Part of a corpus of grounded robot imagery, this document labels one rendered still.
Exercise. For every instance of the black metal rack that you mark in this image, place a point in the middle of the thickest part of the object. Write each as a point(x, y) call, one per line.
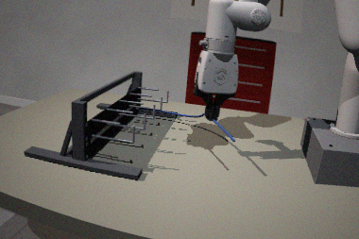
point(88, 136)

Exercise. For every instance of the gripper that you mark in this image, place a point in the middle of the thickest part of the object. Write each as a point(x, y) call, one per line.
point(220, 78)

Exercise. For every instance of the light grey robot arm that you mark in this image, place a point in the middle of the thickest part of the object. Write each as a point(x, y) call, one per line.
point(224, 16)

